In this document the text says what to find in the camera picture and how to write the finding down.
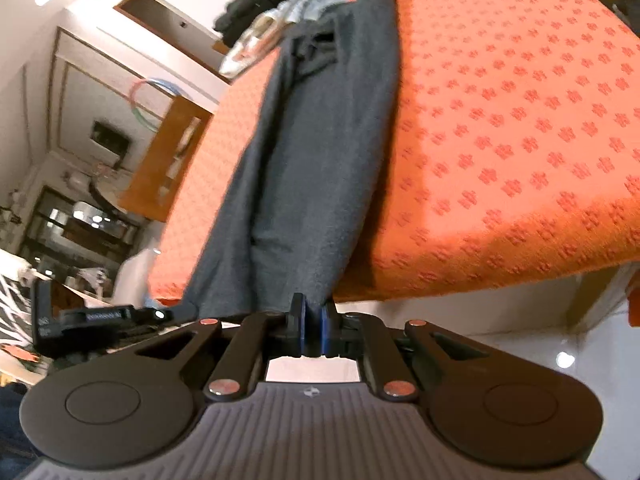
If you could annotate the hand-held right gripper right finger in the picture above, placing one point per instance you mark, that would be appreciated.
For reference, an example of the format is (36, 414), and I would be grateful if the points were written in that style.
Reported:
(332, 330)

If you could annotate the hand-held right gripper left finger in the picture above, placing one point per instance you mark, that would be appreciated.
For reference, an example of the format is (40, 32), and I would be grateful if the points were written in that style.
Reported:
(298, 325)

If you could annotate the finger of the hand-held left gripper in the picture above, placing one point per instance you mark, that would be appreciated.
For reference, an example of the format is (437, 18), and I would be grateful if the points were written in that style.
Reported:
(150, 316)

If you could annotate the dark grey shirt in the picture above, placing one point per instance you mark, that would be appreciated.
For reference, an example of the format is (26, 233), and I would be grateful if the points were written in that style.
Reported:
(310, 160)

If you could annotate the zebra striped cloth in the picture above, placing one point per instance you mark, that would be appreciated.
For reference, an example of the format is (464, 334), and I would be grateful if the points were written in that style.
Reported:
(15, 310)

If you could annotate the black glass cabinet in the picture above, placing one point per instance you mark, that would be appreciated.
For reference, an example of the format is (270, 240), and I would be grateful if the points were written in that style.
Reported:
(75, 230)

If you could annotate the person's blue trousers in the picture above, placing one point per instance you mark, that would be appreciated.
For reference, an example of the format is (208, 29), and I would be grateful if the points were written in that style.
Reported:
(10, 420)

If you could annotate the beige side table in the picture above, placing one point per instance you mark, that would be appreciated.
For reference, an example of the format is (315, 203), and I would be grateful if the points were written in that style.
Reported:
(120, 200)

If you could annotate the wooden chair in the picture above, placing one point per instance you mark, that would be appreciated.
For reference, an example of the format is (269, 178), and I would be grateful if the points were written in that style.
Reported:
(155, 170)

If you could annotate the colourful hula hoop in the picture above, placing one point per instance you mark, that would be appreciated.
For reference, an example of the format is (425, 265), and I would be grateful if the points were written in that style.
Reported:
(167, 81)

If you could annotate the orange patterned mat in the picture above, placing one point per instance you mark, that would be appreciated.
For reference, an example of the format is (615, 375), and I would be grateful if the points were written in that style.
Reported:
(500, 135)

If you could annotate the white quilted blanket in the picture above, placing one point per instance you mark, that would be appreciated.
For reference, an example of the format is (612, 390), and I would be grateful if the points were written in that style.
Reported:
(250, 50)

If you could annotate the wooden doorway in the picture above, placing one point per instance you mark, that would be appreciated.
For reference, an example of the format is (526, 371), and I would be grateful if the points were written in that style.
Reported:
(170, 17)

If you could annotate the black folded garment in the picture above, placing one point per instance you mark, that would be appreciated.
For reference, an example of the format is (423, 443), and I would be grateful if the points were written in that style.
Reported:
(240, 10)

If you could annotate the leaf print tablecloth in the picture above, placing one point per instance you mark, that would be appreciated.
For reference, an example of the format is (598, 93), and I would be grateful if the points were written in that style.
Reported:
(315, 5)

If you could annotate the black wall frame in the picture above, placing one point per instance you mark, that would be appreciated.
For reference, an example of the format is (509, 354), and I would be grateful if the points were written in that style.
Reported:
(110, 137)

